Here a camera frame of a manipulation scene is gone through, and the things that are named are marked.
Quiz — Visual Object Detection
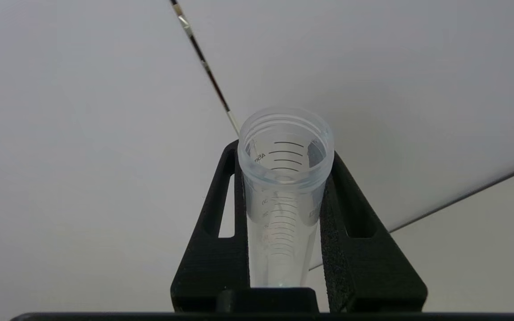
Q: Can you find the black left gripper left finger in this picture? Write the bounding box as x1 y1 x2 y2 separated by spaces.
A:
170 140 251 313

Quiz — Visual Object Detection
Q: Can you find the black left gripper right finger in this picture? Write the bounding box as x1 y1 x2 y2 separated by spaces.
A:
319 151 428 313

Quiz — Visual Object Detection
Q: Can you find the test tube with blue liquid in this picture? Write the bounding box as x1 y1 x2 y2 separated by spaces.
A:
237 106 335 288

